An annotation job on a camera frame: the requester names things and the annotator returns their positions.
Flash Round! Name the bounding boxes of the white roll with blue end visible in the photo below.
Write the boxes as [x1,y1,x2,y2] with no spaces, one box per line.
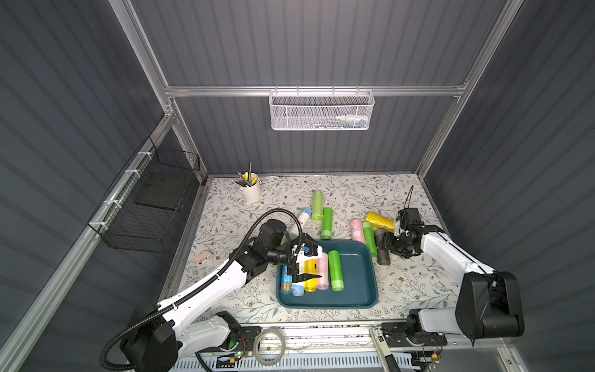
[291,282,305,297]

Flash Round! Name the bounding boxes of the yellow trash bag roll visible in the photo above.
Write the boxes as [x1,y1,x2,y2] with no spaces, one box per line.
[304,260,318,292]
[366,212,395,233]

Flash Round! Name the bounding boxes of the dark grey trash bag roll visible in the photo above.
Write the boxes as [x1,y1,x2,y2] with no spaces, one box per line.
[374,228,390,266]

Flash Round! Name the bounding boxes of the pink trash bag roll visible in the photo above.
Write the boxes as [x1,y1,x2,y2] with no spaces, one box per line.
[316,253,329,291]
[350,219,367,245]

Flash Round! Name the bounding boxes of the pale green roll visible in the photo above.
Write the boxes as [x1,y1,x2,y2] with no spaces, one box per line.
[311,191,324,221]
[328,250,345,291]

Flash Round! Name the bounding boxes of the white roll with red label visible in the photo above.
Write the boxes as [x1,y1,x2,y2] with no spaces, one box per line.
[297,208,312,226]

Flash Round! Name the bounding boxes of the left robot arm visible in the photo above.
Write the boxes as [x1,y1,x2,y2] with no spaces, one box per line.
[100,219,323,371]

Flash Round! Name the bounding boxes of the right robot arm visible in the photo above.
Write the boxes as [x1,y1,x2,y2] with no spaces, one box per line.
[381,226,525,343]

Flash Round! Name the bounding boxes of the bright green roll beside pink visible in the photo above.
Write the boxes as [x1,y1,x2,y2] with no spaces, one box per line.
[363,221,377,257]

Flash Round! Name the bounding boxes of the bright green roll centre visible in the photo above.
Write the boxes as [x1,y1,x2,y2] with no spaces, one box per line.
[321,208,334,240]

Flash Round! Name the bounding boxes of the clear packing tape roll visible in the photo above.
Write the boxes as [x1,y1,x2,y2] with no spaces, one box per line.
[253,328,287,367]

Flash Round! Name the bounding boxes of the pink small stapler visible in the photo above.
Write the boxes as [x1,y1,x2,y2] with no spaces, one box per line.
[195,250,212,265]

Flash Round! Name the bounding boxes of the white pen holder cup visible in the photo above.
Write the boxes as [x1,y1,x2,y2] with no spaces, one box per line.
[240,178,263,205]

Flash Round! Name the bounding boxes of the pens and pencils bunch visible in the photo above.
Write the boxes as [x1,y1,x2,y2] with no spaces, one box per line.
[235,163,259,188]

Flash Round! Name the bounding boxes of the items in white basket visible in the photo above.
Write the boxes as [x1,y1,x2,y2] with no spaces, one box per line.
[302,114,370,130]

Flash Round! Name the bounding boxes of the black corrugated cable hose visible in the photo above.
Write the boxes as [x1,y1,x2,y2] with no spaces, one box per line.
[98,208,305,372]

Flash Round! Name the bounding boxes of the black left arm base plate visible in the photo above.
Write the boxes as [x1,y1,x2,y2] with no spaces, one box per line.
[201,325,263,353]

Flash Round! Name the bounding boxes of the white wire wall basket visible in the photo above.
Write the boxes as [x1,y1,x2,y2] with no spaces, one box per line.
[268,88,375,131]

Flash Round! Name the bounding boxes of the black wire side basket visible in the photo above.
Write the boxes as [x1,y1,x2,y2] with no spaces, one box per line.
[88,143,201,254]

